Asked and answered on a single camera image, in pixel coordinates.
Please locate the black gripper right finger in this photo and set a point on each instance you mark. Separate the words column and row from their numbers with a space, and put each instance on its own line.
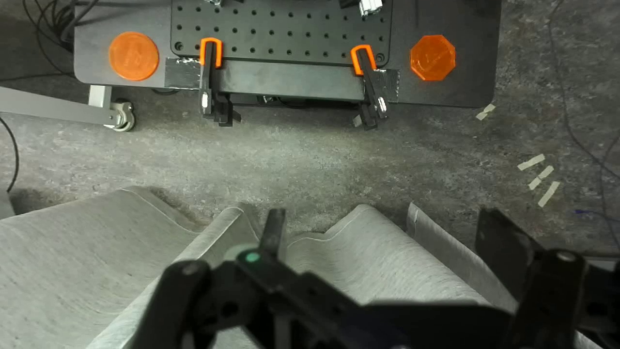
column 563, row 295

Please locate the orange bar clamp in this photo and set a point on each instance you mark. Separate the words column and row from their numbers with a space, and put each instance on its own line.
column 373, row 107
column 214, row 103

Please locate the right orange bar clamp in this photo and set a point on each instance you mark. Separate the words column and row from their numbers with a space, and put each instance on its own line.
column 373, row 107

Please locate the right orange octagon sticker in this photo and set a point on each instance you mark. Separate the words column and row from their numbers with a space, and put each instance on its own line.
column 433, row 58

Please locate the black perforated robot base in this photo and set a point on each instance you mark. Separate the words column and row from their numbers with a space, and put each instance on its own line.
column 299, row 47

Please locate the left orange bar clamp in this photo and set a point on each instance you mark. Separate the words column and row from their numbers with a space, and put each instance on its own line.
column 214, row 103

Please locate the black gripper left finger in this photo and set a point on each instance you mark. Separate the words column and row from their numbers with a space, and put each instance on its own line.
column 263, row 297

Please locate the left orange round sticker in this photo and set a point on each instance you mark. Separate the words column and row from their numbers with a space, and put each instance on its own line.
column 133, row 56

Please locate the grey caster wheel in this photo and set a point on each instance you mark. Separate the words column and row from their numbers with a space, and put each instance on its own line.
column 121, row 116

